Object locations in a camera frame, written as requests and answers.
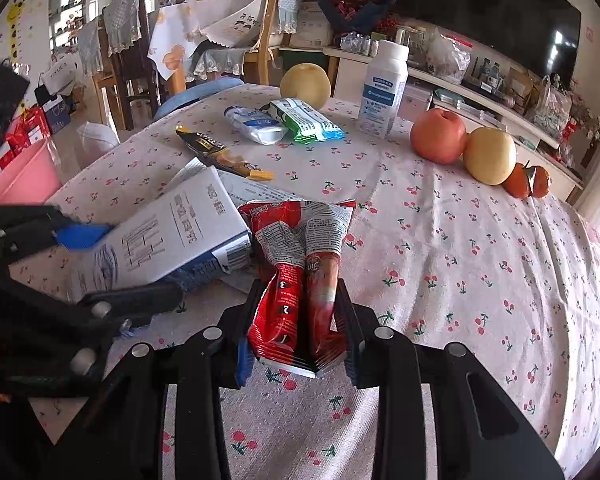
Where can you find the clear plastic bag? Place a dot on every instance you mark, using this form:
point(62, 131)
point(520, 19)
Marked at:
point(447, 57)

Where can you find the white milk carton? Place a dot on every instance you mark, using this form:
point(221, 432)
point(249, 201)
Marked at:
point(180, 230)

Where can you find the white shopping bag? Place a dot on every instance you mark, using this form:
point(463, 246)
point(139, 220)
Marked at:
point(60, 72)

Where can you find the white plastic bottle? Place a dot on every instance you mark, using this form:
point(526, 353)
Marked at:
point(382, 95)

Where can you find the silver foil packs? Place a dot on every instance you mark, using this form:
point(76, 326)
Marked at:
point(357, 44)

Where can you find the green lace seat cover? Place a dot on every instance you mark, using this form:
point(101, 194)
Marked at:
point(215, 65)

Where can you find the pink plastic bin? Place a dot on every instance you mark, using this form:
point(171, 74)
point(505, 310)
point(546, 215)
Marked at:
point(25, 175)

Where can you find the light wooden chair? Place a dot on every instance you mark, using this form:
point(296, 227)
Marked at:
point(265, 50)

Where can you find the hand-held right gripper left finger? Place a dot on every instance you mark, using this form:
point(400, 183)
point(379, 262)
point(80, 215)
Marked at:
point(245, 360)

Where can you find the pink storage box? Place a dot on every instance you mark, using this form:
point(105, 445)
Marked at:
point(420, 102)

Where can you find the white plastic bag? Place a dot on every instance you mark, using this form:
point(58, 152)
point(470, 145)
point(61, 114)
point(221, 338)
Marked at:
point(97, 137)

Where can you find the giraffe wall sticker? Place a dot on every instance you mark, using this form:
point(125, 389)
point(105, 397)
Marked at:
point(14, 30)

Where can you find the black yellow snack packet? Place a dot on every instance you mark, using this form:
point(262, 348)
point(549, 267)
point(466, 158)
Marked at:
point(215, 152)

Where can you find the dark blue flower bouquet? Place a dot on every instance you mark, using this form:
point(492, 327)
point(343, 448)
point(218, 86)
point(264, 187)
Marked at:
point(355, 5)

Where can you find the floral bag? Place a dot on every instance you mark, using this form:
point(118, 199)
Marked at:
point(550, 102)

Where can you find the blue-grey chair towel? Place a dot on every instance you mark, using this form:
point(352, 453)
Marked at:
point(290, 2)

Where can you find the orange tangerine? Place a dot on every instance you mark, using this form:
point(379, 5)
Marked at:
point(516, 182)
point(542, 182)

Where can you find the dark blue shopping bag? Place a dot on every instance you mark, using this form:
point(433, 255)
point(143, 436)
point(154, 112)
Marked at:
point(55, 110)

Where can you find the white kettle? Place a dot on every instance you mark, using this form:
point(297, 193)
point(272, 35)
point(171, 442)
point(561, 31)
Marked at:
point(404, 36)

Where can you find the white television cabinet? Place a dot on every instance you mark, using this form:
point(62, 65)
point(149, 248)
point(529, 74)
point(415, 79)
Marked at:
point(540, 160)

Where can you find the dark green storage box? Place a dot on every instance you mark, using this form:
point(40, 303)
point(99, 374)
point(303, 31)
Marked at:
point(300, 57)

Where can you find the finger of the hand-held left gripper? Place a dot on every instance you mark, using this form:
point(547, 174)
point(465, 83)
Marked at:
point(140, 300)
point(82, 236)

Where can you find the grey lace chair cover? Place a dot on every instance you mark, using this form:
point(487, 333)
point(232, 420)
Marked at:
point(90, 47)
point(122, 22)

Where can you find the black television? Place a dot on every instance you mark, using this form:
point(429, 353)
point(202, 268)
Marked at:
point(480, 10)

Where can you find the cherry print tablecloth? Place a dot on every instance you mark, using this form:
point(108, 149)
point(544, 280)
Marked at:
point(455, 270)

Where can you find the red gift box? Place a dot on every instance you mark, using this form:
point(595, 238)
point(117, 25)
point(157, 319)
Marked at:
point(27, 130)

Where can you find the red apple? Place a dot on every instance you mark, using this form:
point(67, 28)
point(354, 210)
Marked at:
point(437, 135)

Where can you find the white blue pouch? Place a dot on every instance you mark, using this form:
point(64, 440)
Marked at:
point(257, 125)

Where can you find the yellow pear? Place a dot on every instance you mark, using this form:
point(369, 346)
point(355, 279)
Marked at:
point(305, 85)
point(490, 155)

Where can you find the white orange print tablecloth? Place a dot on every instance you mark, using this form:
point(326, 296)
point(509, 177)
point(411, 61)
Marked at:
point(170, 45)

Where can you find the dark wooden chair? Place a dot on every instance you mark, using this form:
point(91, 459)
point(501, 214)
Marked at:
point(130, 85)

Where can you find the red snack packet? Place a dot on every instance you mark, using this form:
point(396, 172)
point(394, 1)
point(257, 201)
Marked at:
point(285, 270)

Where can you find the green snack packet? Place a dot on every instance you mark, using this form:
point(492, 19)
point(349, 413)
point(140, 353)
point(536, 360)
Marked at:
point(305, 122)

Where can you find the blue chair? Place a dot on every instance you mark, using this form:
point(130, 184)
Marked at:
point(195, 97)

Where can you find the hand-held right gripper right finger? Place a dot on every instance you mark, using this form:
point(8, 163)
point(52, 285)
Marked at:
point(365, 355)

